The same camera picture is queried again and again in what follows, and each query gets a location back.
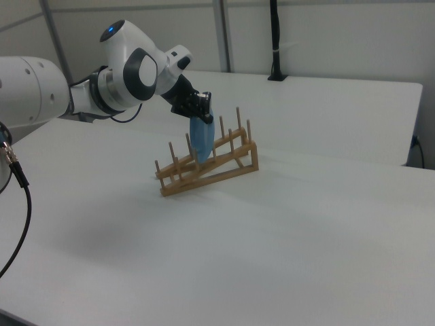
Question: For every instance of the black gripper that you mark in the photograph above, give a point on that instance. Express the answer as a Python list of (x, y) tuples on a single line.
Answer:
[(185, 98)]

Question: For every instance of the blue round plate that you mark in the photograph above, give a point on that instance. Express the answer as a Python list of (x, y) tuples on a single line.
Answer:
[(202, 139)]

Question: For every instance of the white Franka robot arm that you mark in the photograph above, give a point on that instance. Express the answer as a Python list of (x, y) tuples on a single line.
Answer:
[(37, 88)]

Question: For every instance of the wooden plate rack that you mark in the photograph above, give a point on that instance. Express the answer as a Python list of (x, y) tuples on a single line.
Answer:
[(254, 156)]

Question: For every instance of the black camera stand pole, white tie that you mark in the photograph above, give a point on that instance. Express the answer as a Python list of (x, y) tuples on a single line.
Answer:
[(274, 34)]

